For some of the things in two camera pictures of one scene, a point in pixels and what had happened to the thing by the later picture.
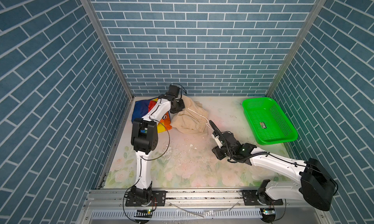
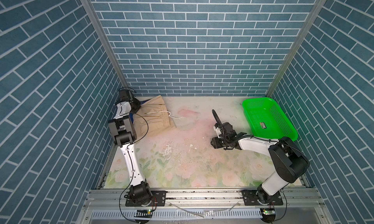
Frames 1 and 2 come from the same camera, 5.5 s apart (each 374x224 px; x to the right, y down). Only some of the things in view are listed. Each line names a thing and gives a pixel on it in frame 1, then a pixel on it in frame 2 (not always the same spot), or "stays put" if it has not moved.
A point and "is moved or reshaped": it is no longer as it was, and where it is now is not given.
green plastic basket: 269,124 stays put
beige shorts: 193,119 is moved or reshaped
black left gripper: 181,105 -> 136,103
